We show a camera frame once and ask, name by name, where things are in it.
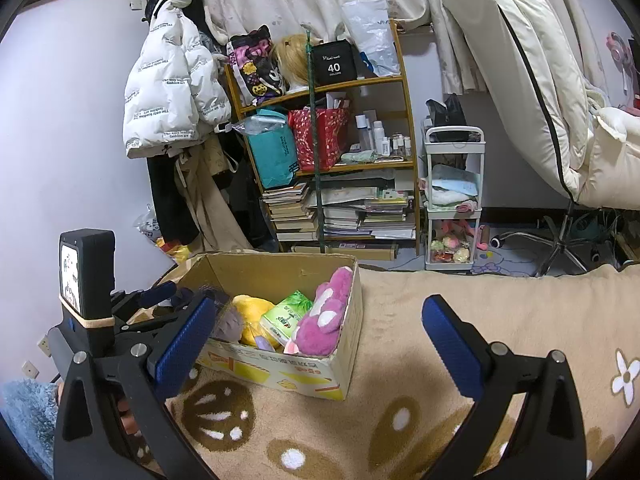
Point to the wooden shelf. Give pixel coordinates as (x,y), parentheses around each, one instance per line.
(350,84)

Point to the black hanging garment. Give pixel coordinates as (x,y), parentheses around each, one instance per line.
(170,200)

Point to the teal paper bag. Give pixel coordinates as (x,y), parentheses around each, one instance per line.
(272,152)

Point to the printed cardboard box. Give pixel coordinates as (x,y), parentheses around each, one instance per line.
(300,377)

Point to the lavender floor rug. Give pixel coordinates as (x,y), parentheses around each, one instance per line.
(510,262)

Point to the stack of worn books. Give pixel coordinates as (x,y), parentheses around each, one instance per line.
(292,212)

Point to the white wall outlet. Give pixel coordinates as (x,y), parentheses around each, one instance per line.
(44,346)
(30,369)

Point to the blond wig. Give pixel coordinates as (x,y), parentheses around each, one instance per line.
(292,62)

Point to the long tan box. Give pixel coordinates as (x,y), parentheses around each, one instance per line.
(345,251)

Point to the lavender plush toy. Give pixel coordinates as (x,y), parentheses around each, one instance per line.
(262,343)

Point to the green pole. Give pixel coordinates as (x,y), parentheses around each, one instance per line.
(315,160)

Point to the red gift bag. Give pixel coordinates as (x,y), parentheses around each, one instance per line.
(320,135)

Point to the white rolling cart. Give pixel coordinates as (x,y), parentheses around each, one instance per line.
(477,175)

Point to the clear plastic packet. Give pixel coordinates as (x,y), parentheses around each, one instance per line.
(260,124)

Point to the white puffer jacket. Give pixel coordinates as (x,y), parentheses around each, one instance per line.
(165,85)

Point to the stack of magazines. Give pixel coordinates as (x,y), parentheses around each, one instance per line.
(370,215)

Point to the beige flower blanket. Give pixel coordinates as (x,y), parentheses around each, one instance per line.
(395,305)

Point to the purple plush toy white trim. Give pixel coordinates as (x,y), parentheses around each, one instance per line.
(230,325)

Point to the pink fan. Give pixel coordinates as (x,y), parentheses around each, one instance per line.
(622,50)

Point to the yellow red packet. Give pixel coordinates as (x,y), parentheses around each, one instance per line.
(172,250)

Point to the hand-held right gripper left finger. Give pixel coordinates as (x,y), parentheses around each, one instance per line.
(185,342)

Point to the group of white cosmetic bottles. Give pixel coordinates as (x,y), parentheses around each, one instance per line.
(382,137)

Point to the black box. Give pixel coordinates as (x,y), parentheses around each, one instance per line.
(334,62)

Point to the beige hanging coat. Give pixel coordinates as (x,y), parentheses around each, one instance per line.
(210,210)

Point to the yellow white plush toy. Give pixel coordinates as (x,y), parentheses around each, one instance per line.
(255,310)

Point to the black handbag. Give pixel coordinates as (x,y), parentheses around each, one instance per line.
(447,110)

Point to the printed plastic bag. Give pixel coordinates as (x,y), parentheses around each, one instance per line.
(149,225)

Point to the person's left forearm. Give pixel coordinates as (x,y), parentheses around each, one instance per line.
(25,420)

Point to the pink plush toy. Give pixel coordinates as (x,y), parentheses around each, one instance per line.
(320,330)

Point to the pink roller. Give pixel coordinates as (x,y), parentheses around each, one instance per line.
(482,237)

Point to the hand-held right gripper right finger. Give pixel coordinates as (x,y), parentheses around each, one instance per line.
(450,350)

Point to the cream duvet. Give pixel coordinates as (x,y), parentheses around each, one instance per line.
(615,160)

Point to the person's left hand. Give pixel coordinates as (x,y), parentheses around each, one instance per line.
(129,417)

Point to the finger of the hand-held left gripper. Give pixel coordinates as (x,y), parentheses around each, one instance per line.
(145,327)
(150,294)

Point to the folded blue white cloths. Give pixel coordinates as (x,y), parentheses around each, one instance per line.
(452,185)

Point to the black pink printed tote bag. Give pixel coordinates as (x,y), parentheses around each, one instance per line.
(255,67)

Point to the mint green cloth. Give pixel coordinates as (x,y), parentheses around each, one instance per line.
(360,156)

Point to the cream padded office chair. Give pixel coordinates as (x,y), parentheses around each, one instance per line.
(525,60)

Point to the green tissue pack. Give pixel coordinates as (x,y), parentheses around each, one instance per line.
(285,316)

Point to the white plastic bag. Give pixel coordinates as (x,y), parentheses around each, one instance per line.
(372,35)

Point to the pile of small colourful toys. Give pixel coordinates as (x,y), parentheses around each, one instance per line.
(450,247)

